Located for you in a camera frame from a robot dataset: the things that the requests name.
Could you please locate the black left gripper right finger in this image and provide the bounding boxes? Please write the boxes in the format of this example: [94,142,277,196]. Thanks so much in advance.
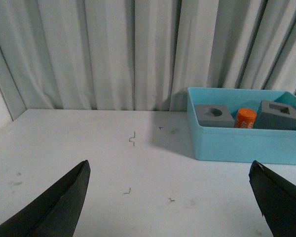
[249,160,296,237]

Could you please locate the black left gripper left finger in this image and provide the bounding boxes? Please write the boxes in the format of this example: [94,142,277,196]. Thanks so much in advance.
[0,160,90,237]

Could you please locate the gray cube with square hole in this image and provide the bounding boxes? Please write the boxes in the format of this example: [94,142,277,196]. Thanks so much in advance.
[254,100,296,130]

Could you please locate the orange cylinder part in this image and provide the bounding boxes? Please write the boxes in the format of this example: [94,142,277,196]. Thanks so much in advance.
[234,108,257,128]

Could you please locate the gray cube with round hole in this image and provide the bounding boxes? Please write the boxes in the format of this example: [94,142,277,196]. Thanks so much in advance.
[194,104,234,127]

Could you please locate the blue plastic box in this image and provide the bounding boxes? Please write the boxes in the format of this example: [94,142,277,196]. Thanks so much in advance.
[187,87,296,165]

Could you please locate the white curtain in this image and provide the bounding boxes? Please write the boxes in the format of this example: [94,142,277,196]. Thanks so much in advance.
[0,0,296,119]

